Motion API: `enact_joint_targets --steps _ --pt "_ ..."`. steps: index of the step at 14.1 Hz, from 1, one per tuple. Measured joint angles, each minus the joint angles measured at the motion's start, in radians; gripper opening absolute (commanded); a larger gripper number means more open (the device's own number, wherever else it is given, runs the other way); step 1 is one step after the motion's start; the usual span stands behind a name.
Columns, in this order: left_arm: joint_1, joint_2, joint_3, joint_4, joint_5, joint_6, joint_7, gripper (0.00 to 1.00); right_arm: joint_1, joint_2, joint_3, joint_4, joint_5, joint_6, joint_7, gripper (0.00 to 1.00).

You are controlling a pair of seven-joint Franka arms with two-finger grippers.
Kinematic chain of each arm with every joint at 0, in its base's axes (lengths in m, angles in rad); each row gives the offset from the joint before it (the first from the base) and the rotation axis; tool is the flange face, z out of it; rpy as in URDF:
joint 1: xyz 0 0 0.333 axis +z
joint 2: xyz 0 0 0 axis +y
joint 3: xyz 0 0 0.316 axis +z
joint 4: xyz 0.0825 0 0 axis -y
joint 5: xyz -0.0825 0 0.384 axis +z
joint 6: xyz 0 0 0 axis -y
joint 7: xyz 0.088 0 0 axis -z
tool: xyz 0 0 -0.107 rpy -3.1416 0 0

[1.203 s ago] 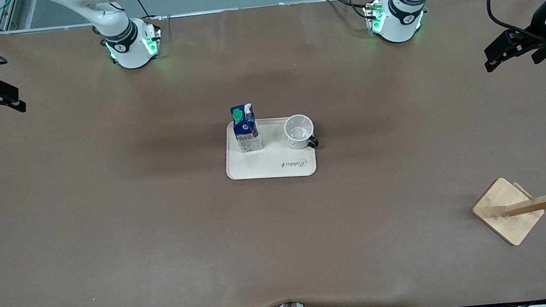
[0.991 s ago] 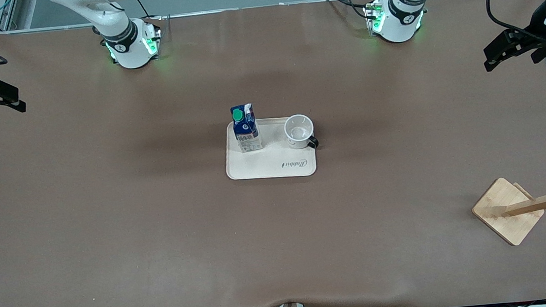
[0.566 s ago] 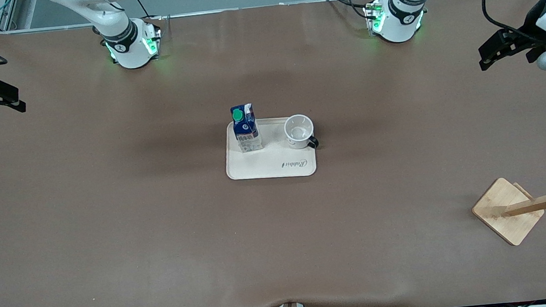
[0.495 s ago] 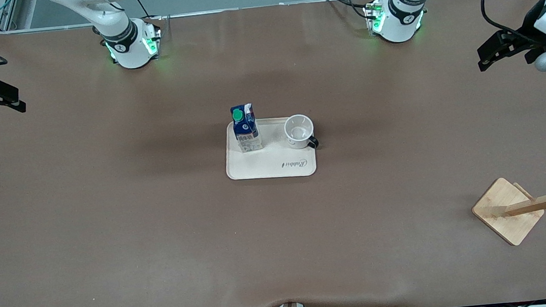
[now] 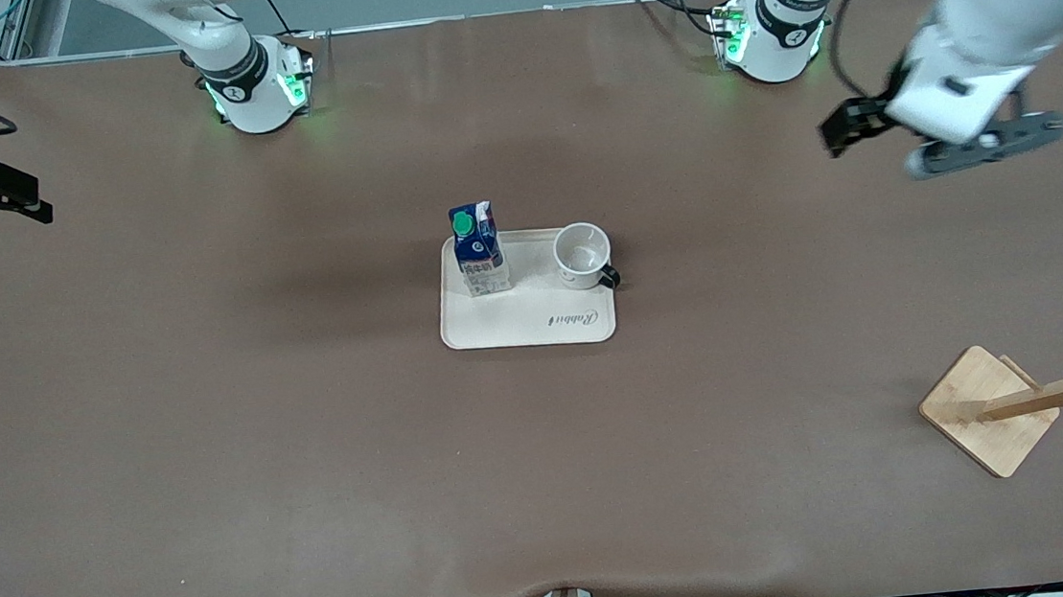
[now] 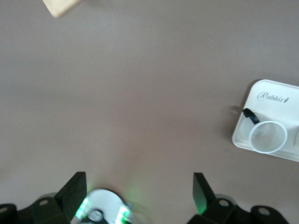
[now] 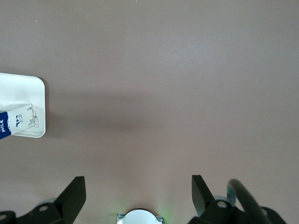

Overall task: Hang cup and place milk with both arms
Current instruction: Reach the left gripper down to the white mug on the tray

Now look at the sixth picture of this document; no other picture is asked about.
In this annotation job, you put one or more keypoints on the cream tray with Rabbit print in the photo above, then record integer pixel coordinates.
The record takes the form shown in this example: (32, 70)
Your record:
(268, 93)

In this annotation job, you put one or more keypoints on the wooden mug rack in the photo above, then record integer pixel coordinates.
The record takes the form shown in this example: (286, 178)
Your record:
(60, 5)

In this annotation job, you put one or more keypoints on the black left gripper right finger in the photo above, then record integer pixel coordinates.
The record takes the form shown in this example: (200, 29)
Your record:
(201, 193)

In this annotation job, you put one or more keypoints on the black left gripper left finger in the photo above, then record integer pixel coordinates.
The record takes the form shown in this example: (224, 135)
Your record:
(70, 196)

